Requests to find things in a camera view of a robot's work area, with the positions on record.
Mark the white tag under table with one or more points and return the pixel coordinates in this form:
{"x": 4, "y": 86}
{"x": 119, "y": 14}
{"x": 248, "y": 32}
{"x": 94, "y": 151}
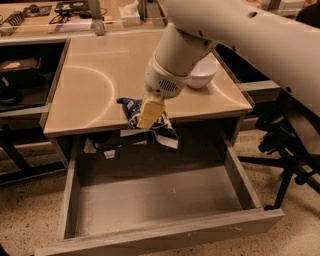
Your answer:
{"x": 109, "y": 154}

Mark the open grey wooden drawer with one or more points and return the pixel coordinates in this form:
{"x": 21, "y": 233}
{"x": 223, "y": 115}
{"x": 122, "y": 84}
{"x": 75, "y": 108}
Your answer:
{"x": 147, "y": 200}

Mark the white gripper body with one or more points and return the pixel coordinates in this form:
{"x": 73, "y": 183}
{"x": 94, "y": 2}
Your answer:
{"x": 160, "y": 81}

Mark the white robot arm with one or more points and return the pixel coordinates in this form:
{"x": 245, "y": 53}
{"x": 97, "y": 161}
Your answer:
{"x": 286, "y": 51}

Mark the wooden table cabinet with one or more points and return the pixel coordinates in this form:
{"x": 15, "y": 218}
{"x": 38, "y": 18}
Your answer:
{"x": 98, "y": 70}

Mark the white tissue box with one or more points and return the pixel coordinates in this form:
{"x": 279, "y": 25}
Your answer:
{"x": 130, "y": 14}

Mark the white bowl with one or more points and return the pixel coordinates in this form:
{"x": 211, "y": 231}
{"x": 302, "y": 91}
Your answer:
{"x": 202, "y": 74}

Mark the blue Kettle chip bag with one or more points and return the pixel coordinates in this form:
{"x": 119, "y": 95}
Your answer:
{"x": 160, "y": 132}

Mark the black office chair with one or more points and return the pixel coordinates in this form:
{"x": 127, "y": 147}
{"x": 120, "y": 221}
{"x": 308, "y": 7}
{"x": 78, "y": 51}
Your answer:
{"x": 293, "y": 132}

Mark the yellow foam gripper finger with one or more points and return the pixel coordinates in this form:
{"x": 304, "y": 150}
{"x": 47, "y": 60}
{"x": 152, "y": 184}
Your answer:
{"x": 151, "y": 110}

